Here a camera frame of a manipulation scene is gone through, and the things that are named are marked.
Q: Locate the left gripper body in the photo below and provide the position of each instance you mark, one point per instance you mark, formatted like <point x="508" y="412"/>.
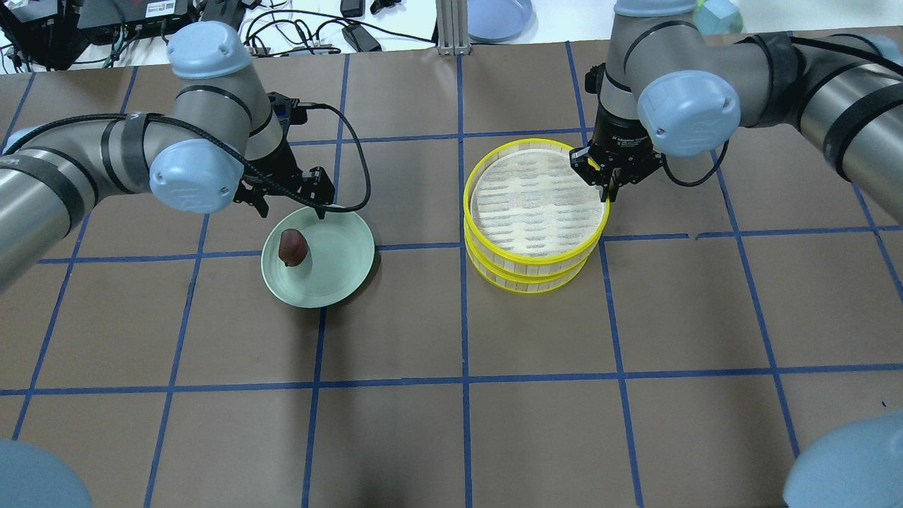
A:
<point x="274" y="168"/>

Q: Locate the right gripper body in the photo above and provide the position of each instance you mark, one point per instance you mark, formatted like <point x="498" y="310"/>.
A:
<point x="615" y="140"/>

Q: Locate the brown bun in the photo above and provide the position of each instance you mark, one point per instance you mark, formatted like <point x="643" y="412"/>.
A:
<point x="293" y="248"/>

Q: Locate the yellow steamer layer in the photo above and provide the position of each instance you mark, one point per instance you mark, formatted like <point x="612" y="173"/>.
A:
<point x="521" y="277"/>
<point x="526" y="210"/>

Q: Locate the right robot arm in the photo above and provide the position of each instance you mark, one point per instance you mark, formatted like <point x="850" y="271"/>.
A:
<point x="664" y="92"/>

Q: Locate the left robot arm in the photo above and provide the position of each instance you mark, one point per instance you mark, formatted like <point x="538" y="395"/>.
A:
<point x="224" y="142"/>

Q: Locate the light green plate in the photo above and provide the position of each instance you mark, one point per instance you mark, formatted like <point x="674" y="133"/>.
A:
<point x="341" y="250"/>

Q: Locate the black power adapter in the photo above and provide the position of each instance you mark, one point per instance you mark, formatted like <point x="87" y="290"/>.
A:
<point x="360" y="39"/>

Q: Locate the blue foam block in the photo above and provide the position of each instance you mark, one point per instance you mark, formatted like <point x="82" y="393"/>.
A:
<point x="717" y="17"/>

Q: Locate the blue plate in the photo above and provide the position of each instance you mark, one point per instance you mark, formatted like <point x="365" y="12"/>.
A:
<point x="498" y="21"/>

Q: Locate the aluminium frame post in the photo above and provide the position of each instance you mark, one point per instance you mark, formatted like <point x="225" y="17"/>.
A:
<point x="453" y="38"/>

